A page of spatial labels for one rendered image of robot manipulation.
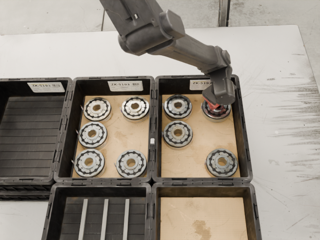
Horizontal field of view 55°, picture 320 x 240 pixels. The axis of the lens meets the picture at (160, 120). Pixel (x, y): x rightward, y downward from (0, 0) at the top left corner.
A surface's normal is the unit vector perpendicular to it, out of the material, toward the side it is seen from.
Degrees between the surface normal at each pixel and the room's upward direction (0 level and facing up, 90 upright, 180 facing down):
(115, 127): 0
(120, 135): 0
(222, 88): 29
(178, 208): 0
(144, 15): 66
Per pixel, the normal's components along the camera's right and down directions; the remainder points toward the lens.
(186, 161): -0.04, -0.50
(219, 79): -0.53, -0.43
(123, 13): -0.24, 0.57
